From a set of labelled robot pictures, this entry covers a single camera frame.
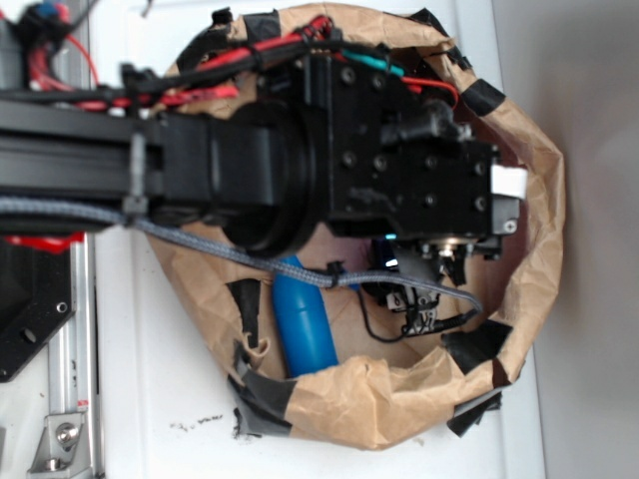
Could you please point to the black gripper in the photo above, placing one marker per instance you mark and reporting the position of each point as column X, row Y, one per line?
column 391, row 163

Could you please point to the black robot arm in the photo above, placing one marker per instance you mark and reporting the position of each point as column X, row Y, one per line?
column 254, row 175

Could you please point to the blue plastic bottle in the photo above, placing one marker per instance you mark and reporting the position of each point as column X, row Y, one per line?
column 303, row 326

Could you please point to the brown paper bag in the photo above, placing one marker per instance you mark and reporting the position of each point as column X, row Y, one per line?
column 380, row 395

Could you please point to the aluminium rail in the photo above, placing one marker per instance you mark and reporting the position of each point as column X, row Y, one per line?
column 72, row 353

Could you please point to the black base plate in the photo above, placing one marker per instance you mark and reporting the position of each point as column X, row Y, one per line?
column 36, row 300

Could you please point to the metal corner bracket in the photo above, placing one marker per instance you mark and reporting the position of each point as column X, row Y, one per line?
column 63, row 449

